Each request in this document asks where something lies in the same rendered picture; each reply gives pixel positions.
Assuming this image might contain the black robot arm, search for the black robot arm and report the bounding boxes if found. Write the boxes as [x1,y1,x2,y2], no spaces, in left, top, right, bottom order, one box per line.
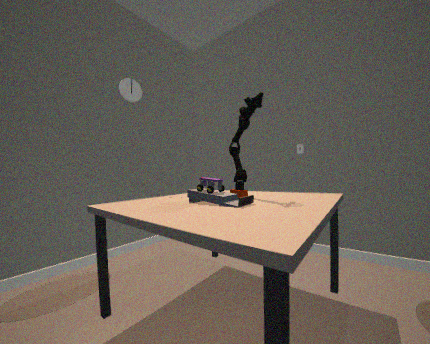
[229,107,253,190]

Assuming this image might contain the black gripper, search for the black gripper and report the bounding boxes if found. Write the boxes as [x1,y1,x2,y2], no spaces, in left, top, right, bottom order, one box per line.
[246,92,263,114]

